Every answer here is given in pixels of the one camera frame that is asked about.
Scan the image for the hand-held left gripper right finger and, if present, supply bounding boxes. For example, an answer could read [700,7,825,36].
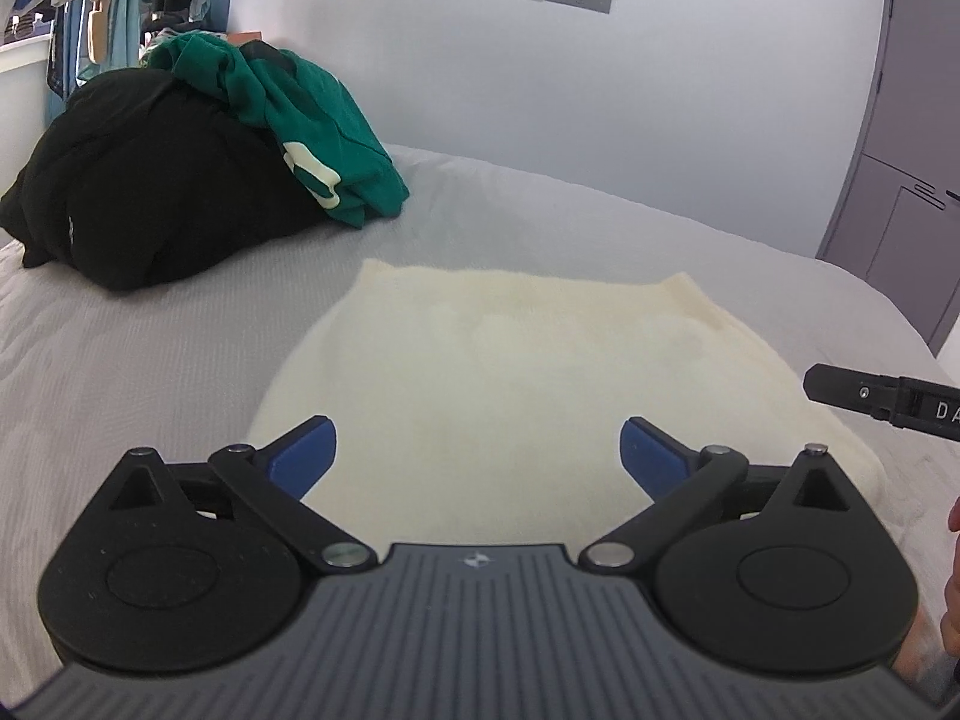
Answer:
[577,416,872,577]

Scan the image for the grey bed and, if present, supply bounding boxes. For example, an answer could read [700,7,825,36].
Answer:
[0,141,960,695]

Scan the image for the black garment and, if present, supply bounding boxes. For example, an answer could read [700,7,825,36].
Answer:
[0,67,355,293]

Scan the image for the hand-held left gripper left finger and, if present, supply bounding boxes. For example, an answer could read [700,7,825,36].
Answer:
[97,414,380,577]

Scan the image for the grey door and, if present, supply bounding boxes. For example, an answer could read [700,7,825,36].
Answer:
[815,0,960,358]

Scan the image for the person's right hand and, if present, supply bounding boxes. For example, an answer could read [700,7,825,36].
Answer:
[894,496,960,706]

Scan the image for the cream and blue fleece sweater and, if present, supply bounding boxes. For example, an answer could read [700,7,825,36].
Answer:
[247,258,887,550]

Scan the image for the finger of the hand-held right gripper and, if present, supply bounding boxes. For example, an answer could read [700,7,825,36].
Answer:
[802,364,902,422]

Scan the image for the green garment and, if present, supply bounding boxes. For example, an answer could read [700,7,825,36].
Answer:
[145,31,410,230]

